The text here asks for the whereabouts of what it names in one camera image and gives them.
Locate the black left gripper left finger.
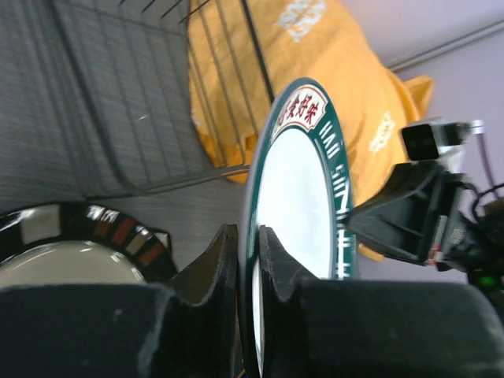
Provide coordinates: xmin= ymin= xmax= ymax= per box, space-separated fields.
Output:
xmin=1 ymin=224 xmax=238 ymax=377

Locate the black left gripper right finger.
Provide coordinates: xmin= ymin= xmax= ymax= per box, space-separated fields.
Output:
xmin=258 ymin=226 xmax=503 ymax=377

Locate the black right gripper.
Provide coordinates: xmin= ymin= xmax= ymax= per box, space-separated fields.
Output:
xmin=346 ymin=161 xmax=503 ymax=290

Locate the green rimmed white plate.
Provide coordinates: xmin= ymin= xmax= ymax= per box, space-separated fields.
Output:
xmin=237 ymin=77 xmax=358 ymax=377

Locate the brown checkered rim plate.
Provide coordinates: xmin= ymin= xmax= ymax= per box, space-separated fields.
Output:
xmin=1 ymin=202 xmax=177 ymax=287

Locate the yellow Mickey Mouse pillow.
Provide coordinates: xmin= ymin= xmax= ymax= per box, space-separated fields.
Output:
xmin=188 ymin=1 xmax=433 ymax=204

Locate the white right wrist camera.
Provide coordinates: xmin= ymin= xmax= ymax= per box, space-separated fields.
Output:
xmin=401 ymin=120 xmax=484 ymax=161

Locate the grey wire dish rack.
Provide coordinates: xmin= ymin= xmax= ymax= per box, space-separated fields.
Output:
xmin=43 ymin=1 xmax=273 ymax=199

